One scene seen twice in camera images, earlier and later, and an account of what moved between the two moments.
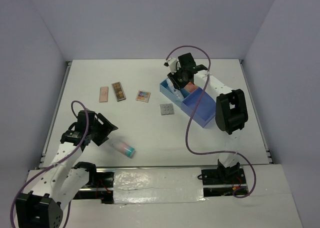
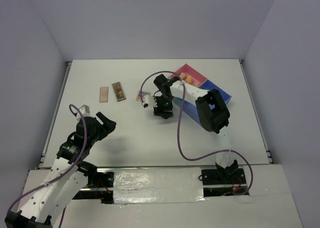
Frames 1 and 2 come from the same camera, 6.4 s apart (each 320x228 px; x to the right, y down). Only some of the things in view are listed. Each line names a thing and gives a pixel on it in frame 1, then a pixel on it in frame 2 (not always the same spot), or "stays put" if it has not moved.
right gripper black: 173,76 → 159,110
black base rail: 213,184 stays put
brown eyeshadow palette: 118,91 stays put
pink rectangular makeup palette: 104,94 stays put
